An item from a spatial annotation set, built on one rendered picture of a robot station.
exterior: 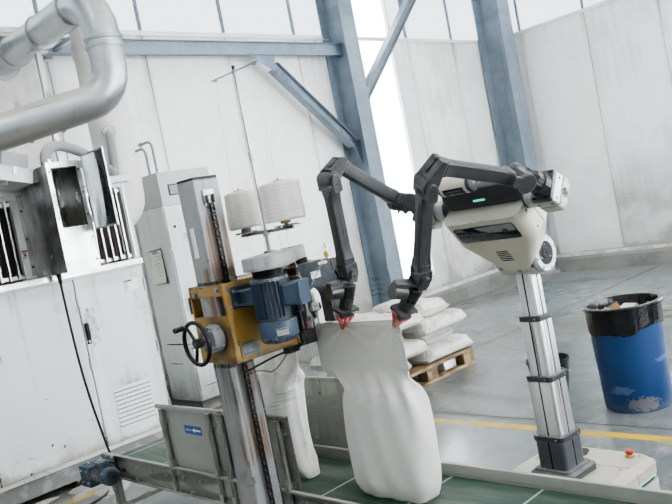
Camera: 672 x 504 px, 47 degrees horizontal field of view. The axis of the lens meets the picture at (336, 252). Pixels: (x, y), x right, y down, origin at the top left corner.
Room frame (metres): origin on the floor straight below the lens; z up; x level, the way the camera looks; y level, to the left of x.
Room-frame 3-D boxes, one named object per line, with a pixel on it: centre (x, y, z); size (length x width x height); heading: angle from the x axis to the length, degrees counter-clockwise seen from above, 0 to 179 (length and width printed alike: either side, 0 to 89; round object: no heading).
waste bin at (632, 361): (4.66, -1.67, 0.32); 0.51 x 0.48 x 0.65; 134
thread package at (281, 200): (3.00, 0.17, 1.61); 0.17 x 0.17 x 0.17
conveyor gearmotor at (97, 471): (4.22, 1.51, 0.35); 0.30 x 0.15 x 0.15; 44
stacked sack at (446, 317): (6.54, -0.65, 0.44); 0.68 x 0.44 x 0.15; 134
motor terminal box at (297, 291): (2.86, 0.17, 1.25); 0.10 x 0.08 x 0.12; 159
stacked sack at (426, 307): (6.71, -0.52, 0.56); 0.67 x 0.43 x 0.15; 44
